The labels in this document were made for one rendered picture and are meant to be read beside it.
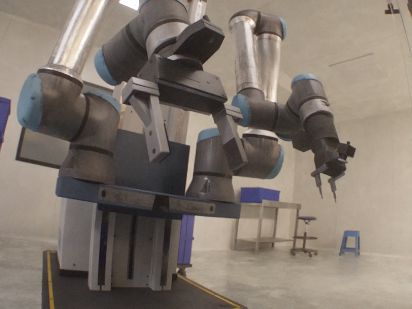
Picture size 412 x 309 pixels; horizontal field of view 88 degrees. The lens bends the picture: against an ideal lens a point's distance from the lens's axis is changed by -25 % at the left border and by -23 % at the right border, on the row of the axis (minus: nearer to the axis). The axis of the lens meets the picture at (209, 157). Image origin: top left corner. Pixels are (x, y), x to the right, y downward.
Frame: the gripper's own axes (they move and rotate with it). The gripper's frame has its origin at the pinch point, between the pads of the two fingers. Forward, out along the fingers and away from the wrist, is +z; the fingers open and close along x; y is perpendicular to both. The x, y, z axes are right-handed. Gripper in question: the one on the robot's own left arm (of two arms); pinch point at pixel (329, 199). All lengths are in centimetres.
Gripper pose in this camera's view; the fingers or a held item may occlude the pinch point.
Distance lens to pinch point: 61.3
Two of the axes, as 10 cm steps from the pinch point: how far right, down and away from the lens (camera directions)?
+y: 4.7, -5.0, -7.3
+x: 8.8, 2.8, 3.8
